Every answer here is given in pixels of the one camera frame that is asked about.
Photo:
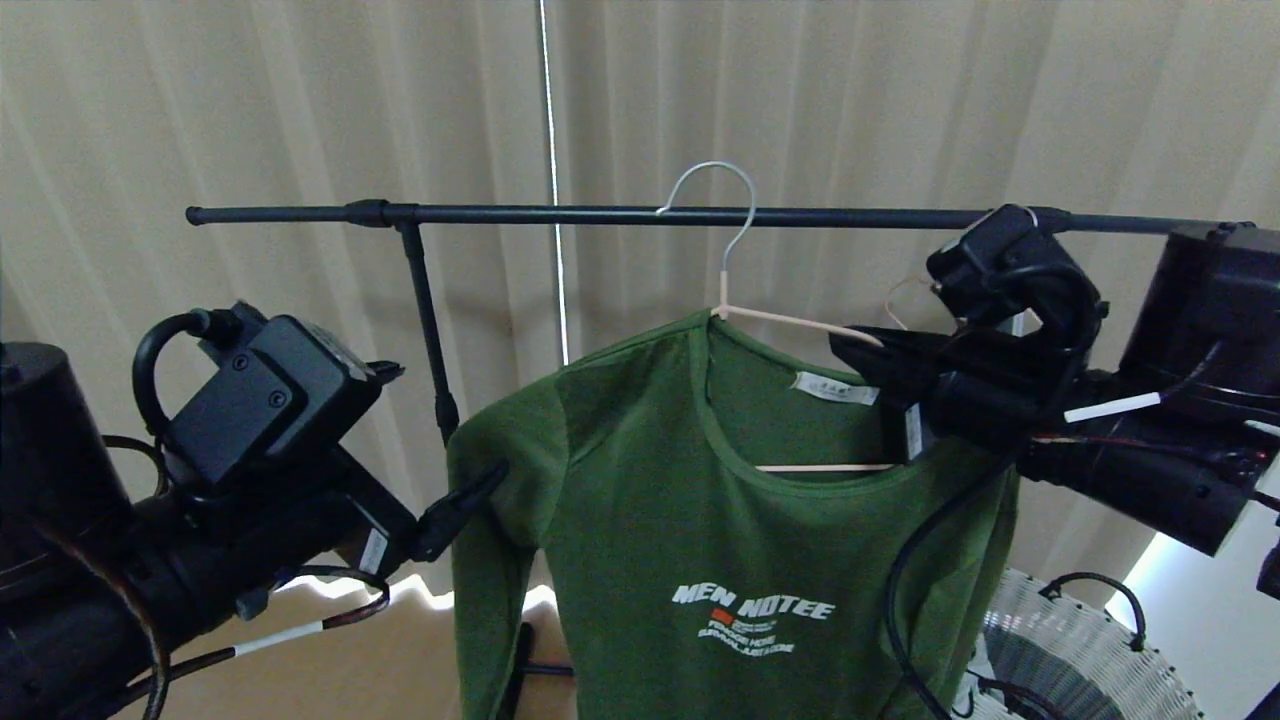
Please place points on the pink clothes hanger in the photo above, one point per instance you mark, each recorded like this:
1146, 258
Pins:
722, 290
890, 305

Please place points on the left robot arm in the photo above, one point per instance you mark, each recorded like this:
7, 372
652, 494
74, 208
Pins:
50, 480

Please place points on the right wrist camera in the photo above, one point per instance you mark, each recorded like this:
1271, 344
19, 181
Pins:
985, 260

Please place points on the green long-sleeved shirt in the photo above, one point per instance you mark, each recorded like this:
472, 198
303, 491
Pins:
650, 480

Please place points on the white laundry basket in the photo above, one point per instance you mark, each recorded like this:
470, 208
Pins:
1090, 640

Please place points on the black clothes rack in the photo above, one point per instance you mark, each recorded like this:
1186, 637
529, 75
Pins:
600, 215

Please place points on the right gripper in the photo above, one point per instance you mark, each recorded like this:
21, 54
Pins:
990, 410

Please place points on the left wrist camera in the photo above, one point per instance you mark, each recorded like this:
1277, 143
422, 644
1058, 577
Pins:
260, 400

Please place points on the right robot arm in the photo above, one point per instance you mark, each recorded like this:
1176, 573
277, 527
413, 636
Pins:
1200, 330

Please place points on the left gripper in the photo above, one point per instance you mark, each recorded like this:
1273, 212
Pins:
280, 540

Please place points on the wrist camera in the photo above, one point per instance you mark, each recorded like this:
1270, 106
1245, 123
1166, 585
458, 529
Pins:
260, 400
985, 260

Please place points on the beige curtain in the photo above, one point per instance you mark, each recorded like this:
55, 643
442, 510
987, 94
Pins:
300, 100

